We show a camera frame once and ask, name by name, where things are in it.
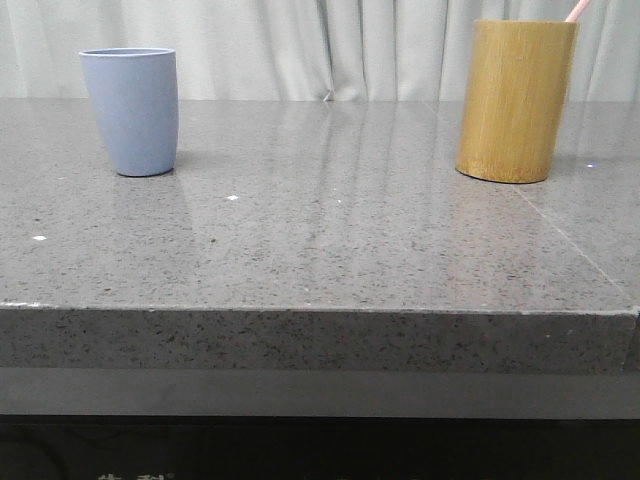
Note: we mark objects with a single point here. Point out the white curtain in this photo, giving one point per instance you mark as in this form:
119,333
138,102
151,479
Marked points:
261,50

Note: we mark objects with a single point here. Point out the blue plastic cup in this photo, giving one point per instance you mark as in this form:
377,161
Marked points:
134,94

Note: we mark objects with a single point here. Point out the bamboo cylinder holder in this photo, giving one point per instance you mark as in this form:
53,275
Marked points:
517,84

